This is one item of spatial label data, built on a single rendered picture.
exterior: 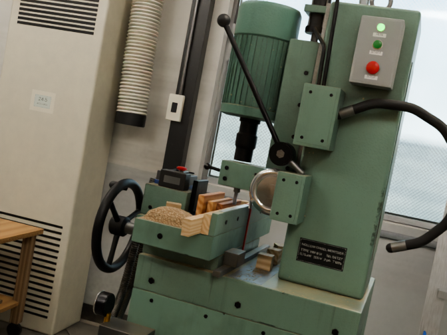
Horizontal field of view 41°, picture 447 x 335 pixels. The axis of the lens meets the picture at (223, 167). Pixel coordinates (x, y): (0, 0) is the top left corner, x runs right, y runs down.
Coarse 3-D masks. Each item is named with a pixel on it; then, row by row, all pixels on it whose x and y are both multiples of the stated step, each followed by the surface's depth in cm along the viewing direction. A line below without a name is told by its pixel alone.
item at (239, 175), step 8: (224, 160) 168; (232, 160) 172; (224, 168) 168; (232, 168) 167; (240, 168) 166; (248, 168) 166; (256, 168) 165; (264, 168) 164; (224, 176) 168; (232, 176) 167; (240, 176) 166; (248, 176) 166; (224, 184) 168; (232, 184) 167; (240, 184) 166; (248, 184) 166
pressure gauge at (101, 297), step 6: (102, 294) 153; (108, 294) 153; (96, 300) 152; (102, 300) 152; (108, 300) 153; (114, 300) 156; (96, 306) 152; (102, 306) 151; (108, 306) 154; (96, 312) 153; (102, 312) 152; (108, 312) 154; (108, 318) 154
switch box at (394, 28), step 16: (368, 16) 142; (368, 32) 142; (384, 32) 141; (400, 32) 140; (368, 48) 142; (384, 48) 141; (400, 48) 145; (352, 64) 144; (384, 64) 141; (352, 80) 144; (368, 80) 142; (384, 80) 141
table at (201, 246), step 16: (144, 224) 149; (160, 224) 148; (256, 224) 181; (144, 240) 149; (160, 240) 148; (176, 240) 146; (192, 240) 145; (208, 240) 144; (224, 240) 152; (240, 240) 167; (192, 256) 145; (208, 256) 144
